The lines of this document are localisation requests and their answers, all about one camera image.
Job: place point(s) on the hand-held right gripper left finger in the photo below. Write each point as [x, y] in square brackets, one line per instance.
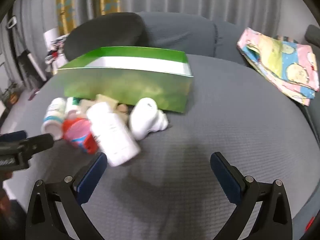
[92, 177]

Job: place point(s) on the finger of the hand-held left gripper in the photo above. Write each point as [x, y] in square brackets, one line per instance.
[15, 135]
[40, 141]

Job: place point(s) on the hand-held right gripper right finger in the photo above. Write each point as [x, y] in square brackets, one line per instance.
[225, 177]

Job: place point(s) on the white bottle cartoon label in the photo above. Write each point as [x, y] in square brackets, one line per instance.
[53, 115]

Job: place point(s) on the red bottle pink label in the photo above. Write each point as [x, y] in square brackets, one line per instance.
[77, 132]

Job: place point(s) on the plain white pill bottle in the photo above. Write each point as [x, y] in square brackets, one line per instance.
[112, 135]

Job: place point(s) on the small green white bottle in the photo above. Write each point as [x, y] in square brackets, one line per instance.
[72, 105]

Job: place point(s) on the beige rectangular hair clip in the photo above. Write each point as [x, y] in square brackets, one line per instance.
[105, 99]

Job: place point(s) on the white plug-in device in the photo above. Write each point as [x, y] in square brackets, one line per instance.
[145, 117]

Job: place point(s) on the green cardboard box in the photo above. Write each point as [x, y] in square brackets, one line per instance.
[125, 87]

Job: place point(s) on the person's left hand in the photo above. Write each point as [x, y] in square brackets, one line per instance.
[3, 205]

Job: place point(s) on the grey sofa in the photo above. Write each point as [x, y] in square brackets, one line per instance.
[200, 130]

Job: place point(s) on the black device with white roll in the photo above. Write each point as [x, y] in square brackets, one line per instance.
[25, 65]

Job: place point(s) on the pile of clothes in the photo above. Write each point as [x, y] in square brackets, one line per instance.
[55, 55]

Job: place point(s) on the white board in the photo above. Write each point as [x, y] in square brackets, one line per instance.
[51, 36]

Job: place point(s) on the dark grey cushion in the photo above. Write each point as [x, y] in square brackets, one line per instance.
[105, 32]

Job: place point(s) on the colourful printed blanket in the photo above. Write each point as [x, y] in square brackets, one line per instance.
[280, 62]

